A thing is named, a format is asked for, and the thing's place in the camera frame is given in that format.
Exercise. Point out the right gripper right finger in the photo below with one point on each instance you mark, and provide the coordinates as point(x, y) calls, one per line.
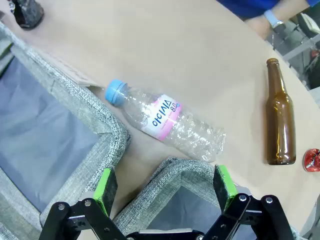
point(223, 190)

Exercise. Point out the clear bottle with blue cap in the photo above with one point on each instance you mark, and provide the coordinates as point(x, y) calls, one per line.
point(162, 117)

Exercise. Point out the person in blue shirt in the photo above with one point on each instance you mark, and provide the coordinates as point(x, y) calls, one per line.
point(250, 5)

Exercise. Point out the light blue wrist watch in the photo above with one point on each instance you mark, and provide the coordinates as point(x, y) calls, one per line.
point(273, 18)

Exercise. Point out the black and green drink can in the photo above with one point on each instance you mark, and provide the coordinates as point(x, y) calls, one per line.
point(27, 12)

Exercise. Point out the amber glass beer bottle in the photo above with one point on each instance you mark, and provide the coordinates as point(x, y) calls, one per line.
point(280, 120)

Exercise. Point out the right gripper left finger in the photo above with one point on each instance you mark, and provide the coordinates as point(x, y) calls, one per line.
point(105, 195)

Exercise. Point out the grey fabric basket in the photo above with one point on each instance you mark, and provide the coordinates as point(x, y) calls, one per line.
point(175, 170)
point(75, 95)

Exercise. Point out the person's left forearm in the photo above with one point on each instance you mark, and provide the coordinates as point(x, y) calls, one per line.
point(287, 11)

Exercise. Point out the person's left hand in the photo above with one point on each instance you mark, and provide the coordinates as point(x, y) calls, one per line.
point(258, 25)

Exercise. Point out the crushed red soda can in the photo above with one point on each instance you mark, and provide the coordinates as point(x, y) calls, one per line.
point(313, 161)

